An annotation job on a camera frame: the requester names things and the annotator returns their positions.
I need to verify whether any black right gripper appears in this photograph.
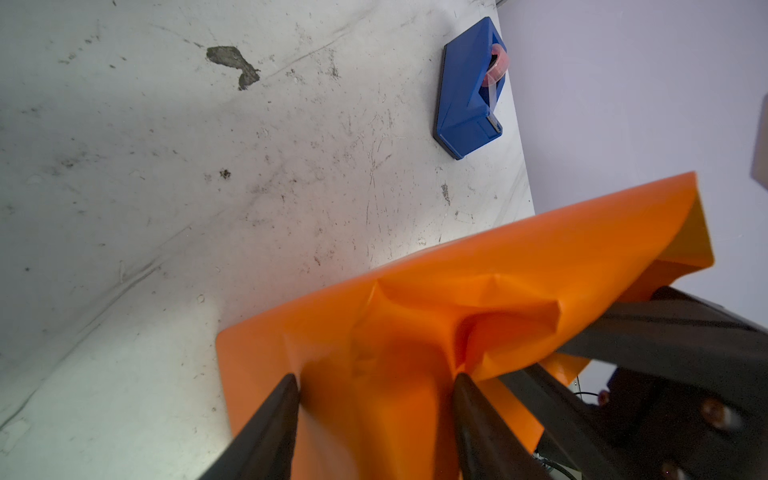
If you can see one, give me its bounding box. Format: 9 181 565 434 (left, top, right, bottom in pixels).
500 287 767 479

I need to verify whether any pink tape roll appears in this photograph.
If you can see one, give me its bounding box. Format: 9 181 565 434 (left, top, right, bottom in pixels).
482 43 509 88

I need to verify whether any orange wrapping paper sheet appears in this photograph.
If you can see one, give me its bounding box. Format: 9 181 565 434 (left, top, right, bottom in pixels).
216 172 714 479

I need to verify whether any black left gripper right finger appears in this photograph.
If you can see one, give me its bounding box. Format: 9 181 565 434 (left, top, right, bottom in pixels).
452 373 550 480

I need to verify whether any blue tape dispenser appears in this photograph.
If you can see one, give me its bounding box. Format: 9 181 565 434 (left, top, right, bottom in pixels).
433 17 507 160

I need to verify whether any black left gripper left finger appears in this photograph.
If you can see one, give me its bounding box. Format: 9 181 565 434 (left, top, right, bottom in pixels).
200 373 300 480

